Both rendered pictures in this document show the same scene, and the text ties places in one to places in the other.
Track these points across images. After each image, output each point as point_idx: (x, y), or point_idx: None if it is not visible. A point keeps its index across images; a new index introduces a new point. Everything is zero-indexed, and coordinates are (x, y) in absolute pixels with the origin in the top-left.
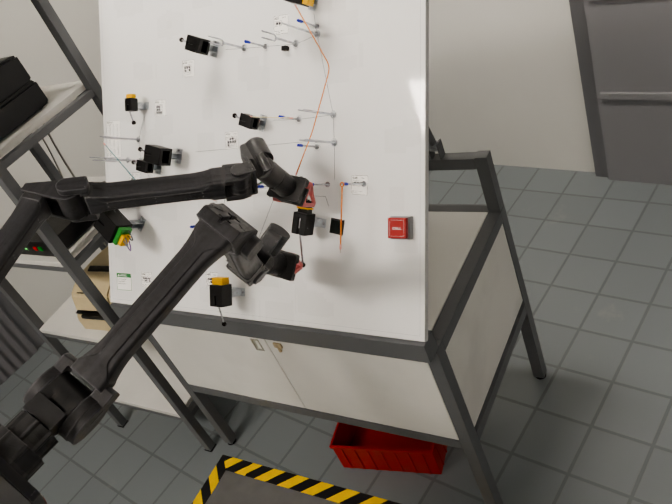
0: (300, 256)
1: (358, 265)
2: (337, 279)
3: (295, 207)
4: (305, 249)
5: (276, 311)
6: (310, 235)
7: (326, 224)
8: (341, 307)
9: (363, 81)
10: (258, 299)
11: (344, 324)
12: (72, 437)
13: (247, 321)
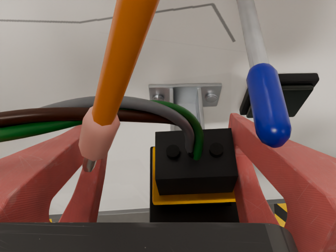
0: (132, 157)
1: (332, 145)
2: (256, 167)
3: (45, 73)
4: (144, 147)
5: (104, 205)
6: (154, 125)
7: (221, 94)
8: (261, 187)
9: None
10: (53, 203)
11: (264, 196)
12: None
13: (49, 215)
